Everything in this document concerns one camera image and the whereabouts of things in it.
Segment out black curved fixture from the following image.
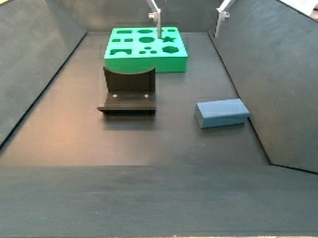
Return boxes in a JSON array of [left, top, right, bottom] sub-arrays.
[[98, 68, 157, 113]]

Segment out green foam shape board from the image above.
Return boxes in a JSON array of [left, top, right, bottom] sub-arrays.
[[105, 27, 188, 73]]

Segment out blue rectangular block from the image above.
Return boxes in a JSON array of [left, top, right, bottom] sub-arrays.
[[196, 99, 250, 128]]

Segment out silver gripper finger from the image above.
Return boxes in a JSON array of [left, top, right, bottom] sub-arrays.
[[214, 0, 237, 37], [148, 0, 162, 38]]

